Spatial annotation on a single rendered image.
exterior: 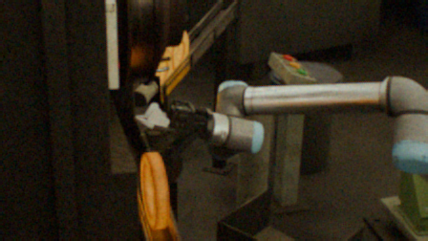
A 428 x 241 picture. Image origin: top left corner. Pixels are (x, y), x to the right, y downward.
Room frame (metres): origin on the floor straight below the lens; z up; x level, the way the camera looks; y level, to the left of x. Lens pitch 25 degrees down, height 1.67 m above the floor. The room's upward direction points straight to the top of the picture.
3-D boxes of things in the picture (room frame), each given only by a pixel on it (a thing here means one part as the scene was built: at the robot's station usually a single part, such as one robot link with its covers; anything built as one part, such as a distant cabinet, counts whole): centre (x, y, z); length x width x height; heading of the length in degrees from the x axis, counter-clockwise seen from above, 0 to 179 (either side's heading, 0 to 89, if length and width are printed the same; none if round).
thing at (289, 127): (2.73, -0.50, 0.31); 0.24 x 0.16 x 0.62; 11
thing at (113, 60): (1.56, 0.12, 1.15); 0.26 x 0.02 x 0.18; 11
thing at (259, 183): (2.66, -0.35, 0.26); 0.12 x 0.12 x 0.52
